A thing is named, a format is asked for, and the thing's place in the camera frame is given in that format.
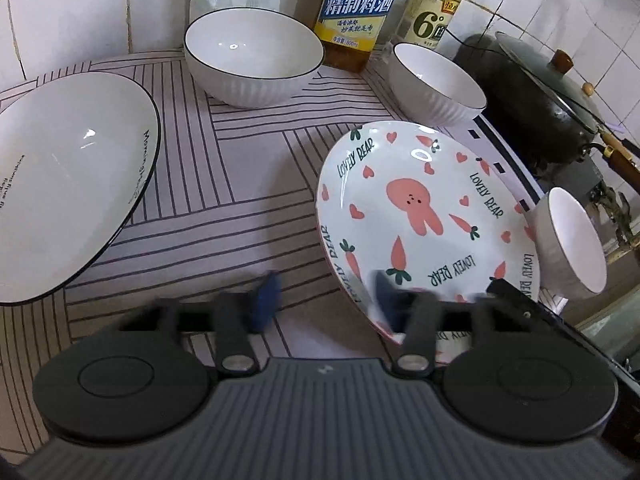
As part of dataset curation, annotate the pink bunny carrot plate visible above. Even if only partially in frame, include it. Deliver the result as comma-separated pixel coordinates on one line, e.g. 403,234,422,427
316,120,540,344

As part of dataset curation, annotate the small white ribbed bowl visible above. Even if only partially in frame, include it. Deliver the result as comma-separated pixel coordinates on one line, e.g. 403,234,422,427
387,42,487,127

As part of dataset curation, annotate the large white black-rimmed plate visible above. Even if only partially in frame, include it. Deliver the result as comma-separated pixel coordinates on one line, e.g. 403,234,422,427
1,72,160,306

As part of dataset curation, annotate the large white ribbed bowl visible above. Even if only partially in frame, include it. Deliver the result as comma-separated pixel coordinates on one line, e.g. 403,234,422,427
183,8,324,108

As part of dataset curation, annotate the striped table mat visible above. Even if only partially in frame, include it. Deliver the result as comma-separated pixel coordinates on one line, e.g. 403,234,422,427
1,51,400,465

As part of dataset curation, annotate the black wok with lid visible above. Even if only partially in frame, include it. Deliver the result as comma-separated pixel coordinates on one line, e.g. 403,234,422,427
454,32,639,190

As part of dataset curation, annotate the white vinegar bottle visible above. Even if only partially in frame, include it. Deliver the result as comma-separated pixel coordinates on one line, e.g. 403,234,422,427
390,0,462,50

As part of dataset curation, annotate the yellow-label cooking wine bottle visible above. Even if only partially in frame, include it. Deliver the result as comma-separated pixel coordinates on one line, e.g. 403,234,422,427
314,0,395,73

